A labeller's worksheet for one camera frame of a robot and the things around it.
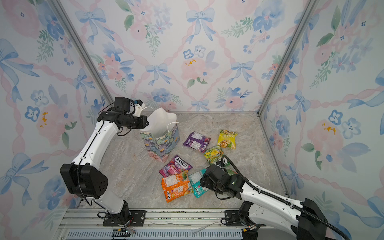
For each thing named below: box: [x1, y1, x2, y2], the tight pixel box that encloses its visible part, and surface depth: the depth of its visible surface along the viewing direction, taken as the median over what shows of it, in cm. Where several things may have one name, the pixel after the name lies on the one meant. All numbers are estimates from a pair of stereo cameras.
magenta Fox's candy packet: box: [159, 154, 193, 177], surface depth 90 cm
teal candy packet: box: [189, 168, 210, 199], surface depth 85 cm
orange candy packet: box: [161, 170, 193, 203], surface depth 83 cm
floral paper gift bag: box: [140, 107, 180, 163], surface depth 86 cm
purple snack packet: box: [182, 131, 212, 153], surface depth 102 cm
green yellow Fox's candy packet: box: [203, 146, 224, 165], surface depth 96 cm
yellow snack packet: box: [217, 129, 238, 150], surface depth 102 cm
